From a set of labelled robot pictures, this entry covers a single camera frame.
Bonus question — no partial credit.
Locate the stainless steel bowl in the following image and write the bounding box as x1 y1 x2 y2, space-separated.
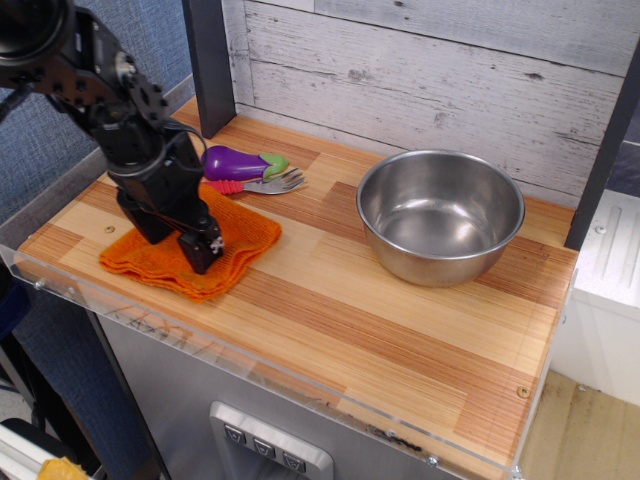
356 150 526 288

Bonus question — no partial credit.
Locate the clear acrylic front guard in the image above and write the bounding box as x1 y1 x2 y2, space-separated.
1 247 521 479

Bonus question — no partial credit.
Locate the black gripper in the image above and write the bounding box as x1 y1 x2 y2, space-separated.
109 131 225 275

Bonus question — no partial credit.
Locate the dark grey left post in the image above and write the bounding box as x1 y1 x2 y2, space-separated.
182 0 237 138

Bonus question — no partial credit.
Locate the dark grey post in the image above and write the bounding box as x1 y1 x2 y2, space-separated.
182 0 237 138
564 45 639 251

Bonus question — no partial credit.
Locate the dark grey right post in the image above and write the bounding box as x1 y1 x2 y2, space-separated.
564 45 639 251

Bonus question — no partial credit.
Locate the purple toy eggplant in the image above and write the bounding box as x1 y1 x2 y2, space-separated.
201 145 289 181

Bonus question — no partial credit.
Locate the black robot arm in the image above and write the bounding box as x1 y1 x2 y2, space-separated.
1 1 224 274

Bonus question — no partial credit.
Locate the white side counter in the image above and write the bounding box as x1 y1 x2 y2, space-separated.
551 190 639 405

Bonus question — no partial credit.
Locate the silver button control panel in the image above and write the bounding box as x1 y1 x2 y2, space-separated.
209 401 334 479

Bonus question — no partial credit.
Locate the orange knitted cloth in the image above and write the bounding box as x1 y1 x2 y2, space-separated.
99 186 282 303

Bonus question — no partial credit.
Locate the red handled metal fork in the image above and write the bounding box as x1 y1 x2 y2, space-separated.
202 168 305 195

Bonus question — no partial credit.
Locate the stainless steel cabinet front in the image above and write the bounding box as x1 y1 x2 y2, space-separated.
96 315 449 479

